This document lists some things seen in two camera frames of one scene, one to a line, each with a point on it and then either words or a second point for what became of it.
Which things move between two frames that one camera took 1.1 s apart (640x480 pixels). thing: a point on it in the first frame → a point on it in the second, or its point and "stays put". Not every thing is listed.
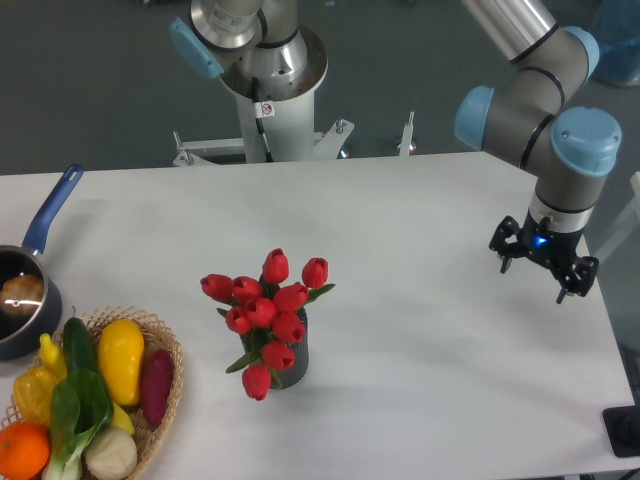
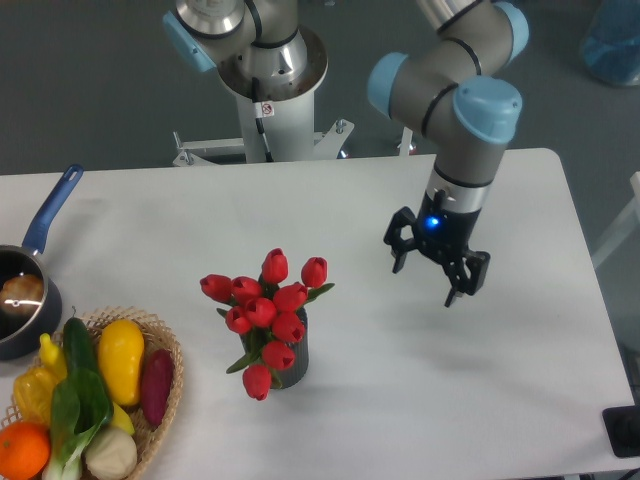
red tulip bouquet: (267, 315) stays put
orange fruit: (24, 450) stays put
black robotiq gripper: (548, 245) → (443, 232)
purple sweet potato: (157, 379) stays put
